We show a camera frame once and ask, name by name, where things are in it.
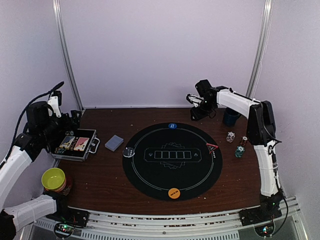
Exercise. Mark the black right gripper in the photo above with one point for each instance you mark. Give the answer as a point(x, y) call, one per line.
point(197, 115)

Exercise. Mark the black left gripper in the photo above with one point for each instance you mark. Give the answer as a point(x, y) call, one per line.
point(68, 126)

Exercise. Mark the blue small blind button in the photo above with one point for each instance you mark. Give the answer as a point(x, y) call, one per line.
point(172, 126)

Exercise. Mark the blue white 10 chip stack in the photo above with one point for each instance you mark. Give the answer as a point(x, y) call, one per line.
point(230, 136)

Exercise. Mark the red triangular all-in marker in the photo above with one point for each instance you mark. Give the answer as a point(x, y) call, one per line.
point(211, 147)

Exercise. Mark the green blue 50 chip stack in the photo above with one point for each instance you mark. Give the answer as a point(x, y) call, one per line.
point(239, 152)

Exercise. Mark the orange big blind button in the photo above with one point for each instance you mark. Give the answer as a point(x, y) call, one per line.
point(174, 193)

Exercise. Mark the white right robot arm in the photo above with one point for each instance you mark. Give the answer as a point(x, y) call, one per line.
point(261, 133)

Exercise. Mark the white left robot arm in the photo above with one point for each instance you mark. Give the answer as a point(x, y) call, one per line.
point(23, 151)

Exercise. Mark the dark blue mug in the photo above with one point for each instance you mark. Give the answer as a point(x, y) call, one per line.
point(230, 117)

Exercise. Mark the aluminium poker case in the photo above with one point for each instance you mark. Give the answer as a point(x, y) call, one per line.
point(75, 145)

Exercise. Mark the red black 100 chip stack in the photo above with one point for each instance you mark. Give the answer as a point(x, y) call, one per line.
point(243, 141)

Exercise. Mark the yellow-green bowl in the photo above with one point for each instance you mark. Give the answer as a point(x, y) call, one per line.
point(53, 172)

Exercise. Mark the round black poker mat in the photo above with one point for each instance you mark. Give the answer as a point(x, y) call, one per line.
point(172, 158)

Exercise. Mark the grey card deck box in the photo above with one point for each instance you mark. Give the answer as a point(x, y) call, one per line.
point(113, 143)

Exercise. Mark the clear round dealer button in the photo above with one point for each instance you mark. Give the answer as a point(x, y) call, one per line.
point(128, 152)

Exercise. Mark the right aluminium frame post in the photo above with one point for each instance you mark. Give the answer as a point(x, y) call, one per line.
point(261, 47)

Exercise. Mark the aluminium frame post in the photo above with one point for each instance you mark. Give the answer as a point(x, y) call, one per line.
point(56, 4)
point(261, 47)

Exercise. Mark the aluminium front rail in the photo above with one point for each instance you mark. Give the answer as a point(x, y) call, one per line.
point(223, 225)

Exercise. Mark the left aluminium frame post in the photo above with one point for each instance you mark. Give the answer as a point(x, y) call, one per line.
point(56, 4)

